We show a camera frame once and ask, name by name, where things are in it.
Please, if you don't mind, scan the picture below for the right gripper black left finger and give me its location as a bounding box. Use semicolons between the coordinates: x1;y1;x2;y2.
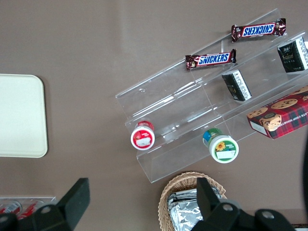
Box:
0;177;91;231

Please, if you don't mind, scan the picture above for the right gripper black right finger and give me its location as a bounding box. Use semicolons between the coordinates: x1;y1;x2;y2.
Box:
192;177;296;231

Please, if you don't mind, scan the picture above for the light wicker basket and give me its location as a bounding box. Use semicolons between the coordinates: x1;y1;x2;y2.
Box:
157;171;228;231

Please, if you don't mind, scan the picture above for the cream rectangular plastic tray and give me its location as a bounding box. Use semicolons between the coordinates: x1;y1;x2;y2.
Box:
0;74;48;158

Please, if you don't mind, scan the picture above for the foil wrapped pack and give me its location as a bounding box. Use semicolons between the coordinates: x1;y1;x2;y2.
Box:
167;201;205;231
167;187;227;205

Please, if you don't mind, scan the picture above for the clear acrylic bottle rack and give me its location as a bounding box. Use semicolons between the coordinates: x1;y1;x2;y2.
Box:
0;196;56;221

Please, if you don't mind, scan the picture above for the red cola bottle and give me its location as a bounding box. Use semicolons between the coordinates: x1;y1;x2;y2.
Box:
18;199;45;221
0;200;22;216

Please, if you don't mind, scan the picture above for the green lid small jar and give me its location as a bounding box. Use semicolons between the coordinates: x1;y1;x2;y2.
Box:
202;128;240;164

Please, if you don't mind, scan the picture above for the red lid small jar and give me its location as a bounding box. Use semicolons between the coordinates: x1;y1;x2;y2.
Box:
130;120;156;151

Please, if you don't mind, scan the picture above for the clear acrylic stepped shelf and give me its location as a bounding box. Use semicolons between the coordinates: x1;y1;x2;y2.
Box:
115;8;308;185

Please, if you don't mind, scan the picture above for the red tartan cookie box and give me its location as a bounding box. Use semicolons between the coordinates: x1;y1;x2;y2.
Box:
246;84;308;140

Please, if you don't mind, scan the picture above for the small black tea box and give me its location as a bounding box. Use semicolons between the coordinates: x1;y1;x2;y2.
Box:
277;36;308;74
221;69;253;103

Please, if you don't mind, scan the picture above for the Snickers chocolate bar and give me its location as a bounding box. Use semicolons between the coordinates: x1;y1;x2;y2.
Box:
184;48;238;71
231;18;287;43

